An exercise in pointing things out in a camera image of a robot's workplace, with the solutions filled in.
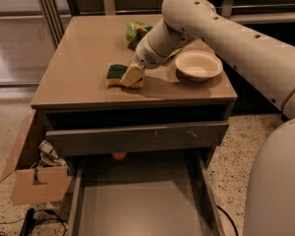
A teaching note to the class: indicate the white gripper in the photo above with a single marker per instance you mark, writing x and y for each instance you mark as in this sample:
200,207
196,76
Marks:
145,55

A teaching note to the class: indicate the green and yellow sponge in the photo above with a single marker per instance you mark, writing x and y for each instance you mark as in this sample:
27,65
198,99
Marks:
115,74

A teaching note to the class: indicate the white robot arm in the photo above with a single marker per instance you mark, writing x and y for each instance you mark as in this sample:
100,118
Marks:
269,66

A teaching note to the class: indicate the grey drawer cabinet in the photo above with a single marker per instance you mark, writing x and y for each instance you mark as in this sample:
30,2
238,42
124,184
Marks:
73,95

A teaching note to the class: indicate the grey top drawer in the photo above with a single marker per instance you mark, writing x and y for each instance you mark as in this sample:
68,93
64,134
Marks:
138,138

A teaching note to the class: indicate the grey open middle drawer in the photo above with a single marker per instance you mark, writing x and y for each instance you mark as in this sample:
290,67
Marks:
152,194

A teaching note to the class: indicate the green snack bag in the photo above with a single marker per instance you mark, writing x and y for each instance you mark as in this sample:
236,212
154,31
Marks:
135,31

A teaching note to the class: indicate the white paper bowl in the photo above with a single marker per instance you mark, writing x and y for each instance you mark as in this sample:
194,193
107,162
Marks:
198,66

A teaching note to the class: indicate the orange ball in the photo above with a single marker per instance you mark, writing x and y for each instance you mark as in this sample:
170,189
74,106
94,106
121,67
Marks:
119,155

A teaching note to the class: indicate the clutter inside cardboard box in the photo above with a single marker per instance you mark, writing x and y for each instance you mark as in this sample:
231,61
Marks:
47,156

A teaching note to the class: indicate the cardboard box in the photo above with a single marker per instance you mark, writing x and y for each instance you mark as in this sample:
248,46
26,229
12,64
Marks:
34,185

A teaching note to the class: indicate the black device on floor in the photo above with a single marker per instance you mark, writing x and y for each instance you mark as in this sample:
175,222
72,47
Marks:
29,223

